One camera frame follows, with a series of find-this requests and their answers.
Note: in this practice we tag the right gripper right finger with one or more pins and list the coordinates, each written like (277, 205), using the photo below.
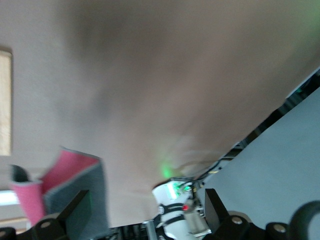
(217, 215)

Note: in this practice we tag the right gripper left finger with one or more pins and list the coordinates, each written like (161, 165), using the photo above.
(67, 220)

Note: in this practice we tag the red and grey cloth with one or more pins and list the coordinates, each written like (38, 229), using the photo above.
(72, 167)

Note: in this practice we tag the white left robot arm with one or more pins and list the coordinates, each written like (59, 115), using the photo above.
(172, 220)

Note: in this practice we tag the white rectangular tray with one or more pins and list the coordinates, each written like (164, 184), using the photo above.
(7, 197)

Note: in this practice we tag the bamboo cutting board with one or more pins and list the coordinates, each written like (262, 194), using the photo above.
(5, 100)

